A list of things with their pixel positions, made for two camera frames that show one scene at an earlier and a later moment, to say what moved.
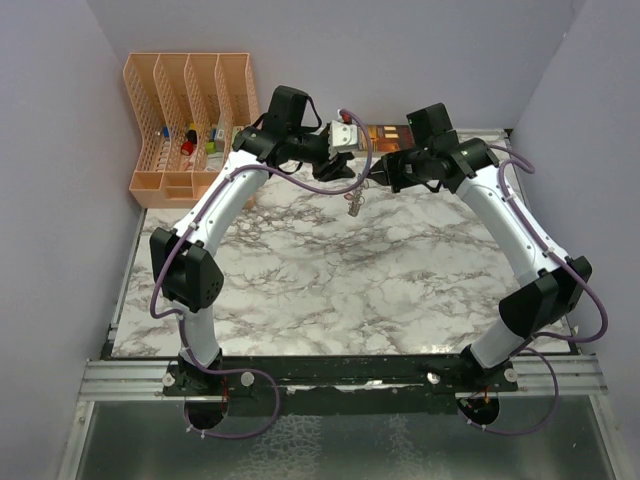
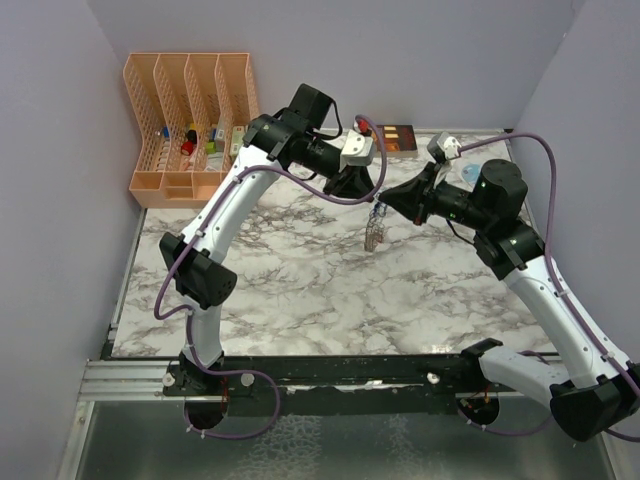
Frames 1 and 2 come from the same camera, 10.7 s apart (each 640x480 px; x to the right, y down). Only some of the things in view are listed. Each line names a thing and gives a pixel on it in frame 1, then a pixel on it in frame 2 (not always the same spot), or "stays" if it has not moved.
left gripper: (336, 166) to (355, 183)
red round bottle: (187, 147) stays
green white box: (235, 130) stays
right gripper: (387, 170) to (414, 198)
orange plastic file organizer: (186, 109) stays
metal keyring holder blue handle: (356, 199) to (375, 227)
